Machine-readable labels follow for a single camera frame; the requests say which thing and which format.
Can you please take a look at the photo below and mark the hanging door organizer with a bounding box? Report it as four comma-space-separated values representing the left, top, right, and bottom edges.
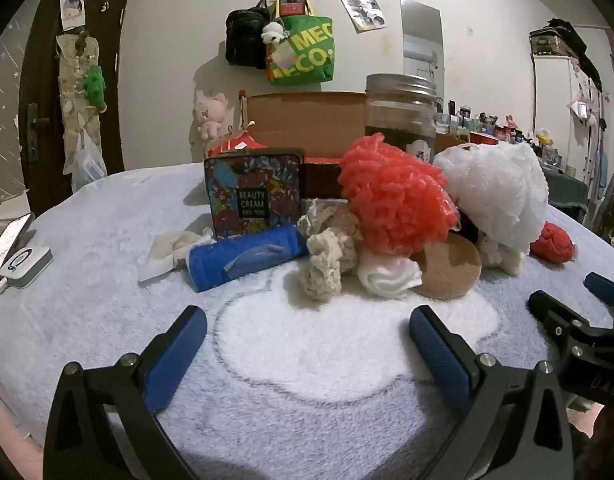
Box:
54, 30, 105, 161

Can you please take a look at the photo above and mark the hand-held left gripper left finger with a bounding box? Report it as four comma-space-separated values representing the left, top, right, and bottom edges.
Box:
43, 305, 208, 480

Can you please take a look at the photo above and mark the beige crochet scrunchie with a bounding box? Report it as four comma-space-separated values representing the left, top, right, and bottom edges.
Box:
297, 199, 364, 302

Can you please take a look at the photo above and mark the round cork coaster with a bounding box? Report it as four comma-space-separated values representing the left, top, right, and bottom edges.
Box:
411, 234, 483, 301

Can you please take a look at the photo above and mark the clear plastic bag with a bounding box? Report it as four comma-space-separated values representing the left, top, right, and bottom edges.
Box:
71, 130, 108, 193

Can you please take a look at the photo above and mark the small white device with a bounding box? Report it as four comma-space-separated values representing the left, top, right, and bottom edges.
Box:
0, 246, 54, 290

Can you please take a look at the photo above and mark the pale pink plush toy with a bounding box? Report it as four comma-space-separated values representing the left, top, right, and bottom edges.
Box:
194, 92, 229, 141

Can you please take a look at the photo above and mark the blue towel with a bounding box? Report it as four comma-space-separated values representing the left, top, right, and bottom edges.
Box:
188, 225, 310, 293

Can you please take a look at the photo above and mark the metal door handle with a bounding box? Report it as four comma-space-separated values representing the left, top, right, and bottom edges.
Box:
26, 103, 50, 163

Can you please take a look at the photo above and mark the photo collage wall poster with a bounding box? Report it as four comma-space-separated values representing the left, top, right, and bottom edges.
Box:
338, 0, 388, 32

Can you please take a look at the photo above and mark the desk with dark green cloth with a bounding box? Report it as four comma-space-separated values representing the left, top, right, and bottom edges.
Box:
537, 167, 590, 221

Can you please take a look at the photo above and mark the row of cosmetics bottles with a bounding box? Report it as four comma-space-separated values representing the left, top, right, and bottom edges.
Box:
437, 100, 563, 166

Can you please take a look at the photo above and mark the green snack bag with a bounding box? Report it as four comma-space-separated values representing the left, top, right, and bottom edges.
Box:
266, 0, 336, 86

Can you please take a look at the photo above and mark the white mesh bath pouf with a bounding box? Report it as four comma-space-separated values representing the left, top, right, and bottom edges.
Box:
433, 141, 550, 256

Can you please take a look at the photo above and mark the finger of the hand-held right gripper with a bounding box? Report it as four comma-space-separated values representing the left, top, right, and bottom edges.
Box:
584, 272, 614, 311
528, 290, 593, 357

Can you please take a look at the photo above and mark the white crumpled tissue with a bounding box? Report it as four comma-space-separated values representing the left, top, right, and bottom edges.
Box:
138, 227, 215, 282

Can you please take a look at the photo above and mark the smartphone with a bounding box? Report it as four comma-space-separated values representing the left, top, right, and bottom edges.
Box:
0, 212, 35, 291

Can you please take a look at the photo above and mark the black box with colourful print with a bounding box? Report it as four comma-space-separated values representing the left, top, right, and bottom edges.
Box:
203, 147, 304, 240

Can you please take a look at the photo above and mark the glass jar with metal lid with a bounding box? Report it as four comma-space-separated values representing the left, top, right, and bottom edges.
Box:
364, 74, 438, 163

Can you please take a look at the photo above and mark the photo on door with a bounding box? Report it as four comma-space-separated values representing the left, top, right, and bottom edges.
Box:
60, 0, 86, 31

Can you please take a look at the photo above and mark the white panda plush keychain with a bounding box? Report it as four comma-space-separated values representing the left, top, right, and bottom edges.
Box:
260, 21, 290, 46

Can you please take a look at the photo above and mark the red knitted ball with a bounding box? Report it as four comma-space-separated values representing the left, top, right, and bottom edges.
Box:
530, 221, 576, 264

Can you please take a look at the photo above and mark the wall mirror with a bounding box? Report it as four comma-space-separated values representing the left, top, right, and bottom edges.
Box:
400, 0, 444, 96

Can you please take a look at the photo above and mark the pink bed sheet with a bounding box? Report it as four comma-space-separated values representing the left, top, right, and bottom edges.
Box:
0, 390, 42, 461

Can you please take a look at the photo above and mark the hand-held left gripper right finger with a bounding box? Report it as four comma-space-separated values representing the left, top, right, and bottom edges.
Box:
408, 305, 574, 480

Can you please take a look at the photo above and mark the cardboard box with red inside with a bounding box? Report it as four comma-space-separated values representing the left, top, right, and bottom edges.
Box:
207, 91, 470, 201

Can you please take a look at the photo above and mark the green plush toy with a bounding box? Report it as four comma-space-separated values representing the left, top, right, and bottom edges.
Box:
83, 65, 108, 111

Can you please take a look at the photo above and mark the white fluffy hair accessory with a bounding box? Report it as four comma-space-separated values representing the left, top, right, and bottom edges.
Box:
477, 234, 525, 277

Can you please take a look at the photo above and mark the black backpack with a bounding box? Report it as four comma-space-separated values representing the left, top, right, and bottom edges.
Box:
225, 0, 270, 70

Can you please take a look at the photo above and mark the dark wooden door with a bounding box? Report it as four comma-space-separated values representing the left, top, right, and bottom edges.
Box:
19, 0, 138, 216

